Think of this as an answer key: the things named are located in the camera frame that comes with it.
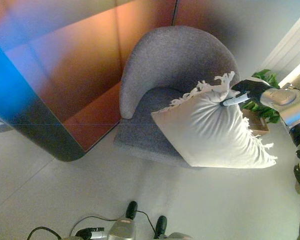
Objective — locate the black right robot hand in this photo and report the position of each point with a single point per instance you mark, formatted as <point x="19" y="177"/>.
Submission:
<point x="252" y="87"/>

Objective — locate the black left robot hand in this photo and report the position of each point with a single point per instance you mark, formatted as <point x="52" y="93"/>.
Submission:
<point x="88" y="232"/>

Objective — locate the white fringed pillow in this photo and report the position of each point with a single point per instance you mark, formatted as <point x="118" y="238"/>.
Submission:
<point x="210" y="135"/>

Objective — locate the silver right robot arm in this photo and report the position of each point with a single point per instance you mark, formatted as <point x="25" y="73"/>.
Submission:
<point x="285" y="100"/>

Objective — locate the leafy potted plant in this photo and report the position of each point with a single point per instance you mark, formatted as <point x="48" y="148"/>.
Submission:
<point x="265" y="75"/>

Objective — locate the light wooden planter box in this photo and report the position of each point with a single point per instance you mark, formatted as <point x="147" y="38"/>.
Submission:
<point x="258" y="126"/>

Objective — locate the white ribbed curtain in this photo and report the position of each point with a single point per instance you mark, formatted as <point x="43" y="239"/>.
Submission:
<point x="290" y="45"/>

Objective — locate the silver right robot leg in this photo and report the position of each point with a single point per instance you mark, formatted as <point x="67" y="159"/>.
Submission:
<point x="161" y="225"/>

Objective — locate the grey fabric tub armchair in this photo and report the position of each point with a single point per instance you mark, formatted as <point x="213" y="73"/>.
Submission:
<point x="170" y="55"/>

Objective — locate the orange wood cabinet grey rim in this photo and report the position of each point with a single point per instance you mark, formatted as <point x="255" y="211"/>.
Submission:
<point x="77" y="62"/>

